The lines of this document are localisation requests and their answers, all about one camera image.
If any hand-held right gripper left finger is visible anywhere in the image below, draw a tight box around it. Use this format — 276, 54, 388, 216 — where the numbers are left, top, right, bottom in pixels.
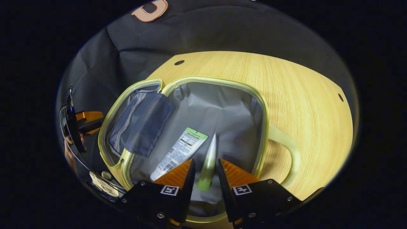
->
120, 158, 197, 227

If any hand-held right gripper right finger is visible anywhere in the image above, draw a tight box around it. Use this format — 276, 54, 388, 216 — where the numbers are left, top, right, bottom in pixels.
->
216, 158, 303, 228

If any slim white green tube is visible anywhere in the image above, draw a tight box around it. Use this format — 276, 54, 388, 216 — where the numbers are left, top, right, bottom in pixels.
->
196, 132, 218, 191

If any white tube with green label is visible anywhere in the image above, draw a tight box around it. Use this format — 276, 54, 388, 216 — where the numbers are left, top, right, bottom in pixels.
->
149, 127, 209, 182

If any pale yellow suitcase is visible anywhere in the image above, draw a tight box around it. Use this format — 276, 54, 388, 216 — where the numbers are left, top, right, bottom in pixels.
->
98, 75, 301, 224

